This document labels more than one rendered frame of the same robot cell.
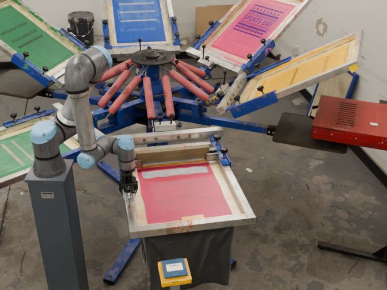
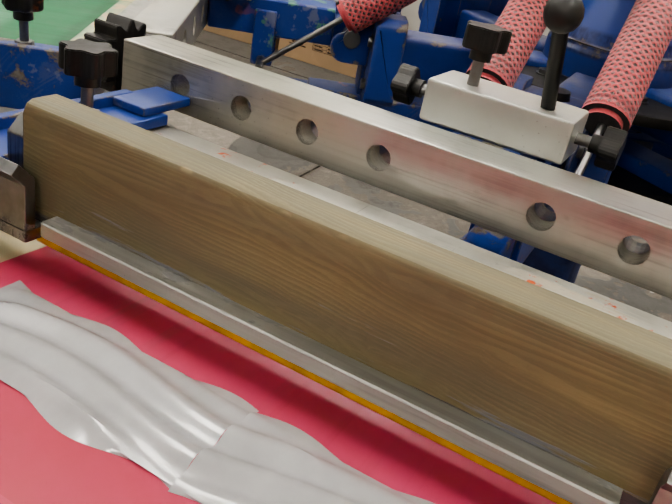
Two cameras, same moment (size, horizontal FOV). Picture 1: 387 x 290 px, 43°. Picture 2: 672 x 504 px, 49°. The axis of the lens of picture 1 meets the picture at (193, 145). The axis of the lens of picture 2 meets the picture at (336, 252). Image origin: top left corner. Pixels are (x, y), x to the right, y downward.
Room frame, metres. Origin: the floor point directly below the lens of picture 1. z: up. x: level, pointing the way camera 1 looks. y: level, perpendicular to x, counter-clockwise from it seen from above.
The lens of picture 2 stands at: (2.08, -0.09, 1.25)
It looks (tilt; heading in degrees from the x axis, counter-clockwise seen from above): 29 degrees down; 36
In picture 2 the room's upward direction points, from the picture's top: 10 degrees clockwise
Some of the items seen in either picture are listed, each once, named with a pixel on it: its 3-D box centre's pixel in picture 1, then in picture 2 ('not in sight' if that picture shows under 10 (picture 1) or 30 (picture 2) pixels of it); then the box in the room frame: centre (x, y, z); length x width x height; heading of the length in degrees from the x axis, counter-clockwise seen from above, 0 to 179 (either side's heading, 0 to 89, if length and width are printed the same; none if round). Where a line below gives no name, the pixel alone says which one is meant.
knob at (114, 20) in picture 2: not in sight; (129, 58); (2.50, 0.51, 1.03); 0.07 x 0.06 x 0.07; 12
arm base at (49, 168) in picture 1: (48, 160); not in sight; (1.95, 0.68, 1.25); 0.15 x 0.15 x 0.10
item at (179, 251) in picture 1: (189, 259); not in sight; (1.85, 0.01, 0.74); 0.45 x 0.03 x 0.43; 102
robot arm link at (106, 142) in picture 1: (105, 145); not in sight; (1.94, 0.40, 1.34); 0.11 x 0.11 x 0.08; 63
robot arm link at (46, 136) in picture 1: (45, 137); not in sight; (1.95, 0.67, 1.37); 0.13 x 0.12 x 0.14; 153
